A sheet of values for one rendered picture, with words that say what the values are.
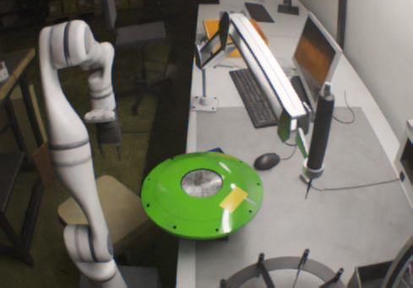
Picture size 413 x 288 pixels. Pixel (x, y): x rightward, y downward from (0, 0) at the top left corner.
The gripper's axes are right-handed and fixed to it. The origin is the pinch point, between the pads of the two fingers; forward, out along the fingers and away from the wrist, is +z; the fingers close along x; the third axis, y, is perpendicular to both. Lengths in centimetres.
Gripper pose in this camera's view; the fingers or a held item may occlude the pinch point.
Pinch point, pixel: (112, 160)
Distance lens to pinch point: 115.9
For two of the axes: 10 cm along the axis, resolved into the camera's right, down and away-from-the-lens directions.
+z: 0.4, 8.0, 6.0
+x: -10.0, 0.6, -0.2
